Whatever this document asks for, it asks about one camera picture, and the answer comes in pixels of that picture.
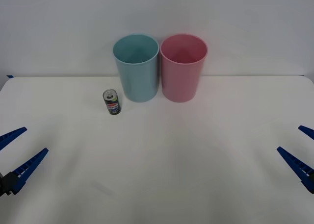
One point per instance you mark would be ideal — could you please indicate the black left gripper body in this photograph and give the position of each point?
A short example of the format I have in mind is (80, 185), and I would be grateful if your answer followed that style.
(5, 184)

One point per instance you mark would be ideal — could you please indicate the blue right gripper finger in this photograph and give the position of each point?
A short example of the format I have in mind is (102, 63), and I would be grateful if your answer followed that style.
(299, 167)
(307, 131)

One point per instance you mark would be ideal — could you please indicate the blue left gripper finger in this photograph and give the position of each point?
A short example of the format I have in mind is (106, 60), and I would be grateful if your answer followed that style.
(12, 136)
(27, 166)

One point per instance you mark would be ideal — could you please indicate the black drink can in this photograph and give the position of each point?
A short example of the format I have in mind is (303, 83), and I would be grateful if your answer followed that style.
(112, 104)

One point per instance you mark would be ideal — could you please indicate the pink plastic bin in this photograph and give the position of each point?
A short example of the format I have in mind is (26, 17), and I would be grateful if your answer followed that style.
(180, 79)

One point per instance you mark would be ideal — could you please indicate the pale blue plastic bin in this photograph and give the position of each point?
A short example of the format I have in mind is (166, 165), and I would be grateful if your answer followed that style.
(139, 79)

